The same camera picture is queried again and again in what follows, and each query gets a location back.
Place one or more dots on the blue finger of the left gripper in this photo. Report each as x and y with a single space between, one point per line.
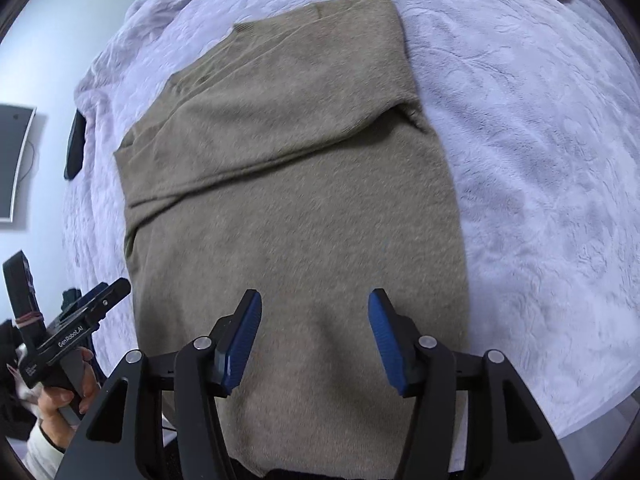
106 299
87 297

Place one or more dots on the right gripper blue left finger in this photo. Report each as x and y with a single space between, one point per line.
156 418

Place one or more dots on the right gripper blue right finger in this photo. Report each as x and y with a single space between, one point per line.
508 435

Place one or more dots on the olive brown knit sweater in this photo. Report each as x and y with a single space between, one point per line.
294 158

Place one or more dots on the person's left hand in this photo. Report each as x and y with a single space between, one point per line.
51 400

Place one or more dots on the dark green hanging cloth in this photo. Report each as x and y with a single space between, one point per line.
69 297

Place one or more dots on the black pillow at bedside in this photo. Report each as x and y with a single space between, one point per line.
75 147

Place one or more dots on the lavender plush bed blanket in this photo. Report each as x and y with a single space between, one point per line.
537 105

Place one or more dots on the wall mounted monitor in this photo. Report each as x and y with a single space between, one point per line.
15 122

